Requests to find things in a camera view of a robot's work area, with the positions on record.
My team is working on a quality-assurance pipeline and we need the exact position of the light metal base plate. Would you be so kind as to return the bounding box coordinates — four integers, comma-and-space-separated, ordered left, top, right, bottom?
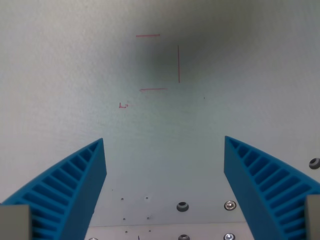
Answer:
84, 219, 252, 240

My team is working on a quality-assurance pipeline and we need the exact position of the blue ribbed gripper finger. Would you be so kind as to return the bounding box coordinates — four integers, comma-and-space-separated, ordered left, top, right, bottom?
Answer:
0, 137, 108, 240
223, 135, 320, 240

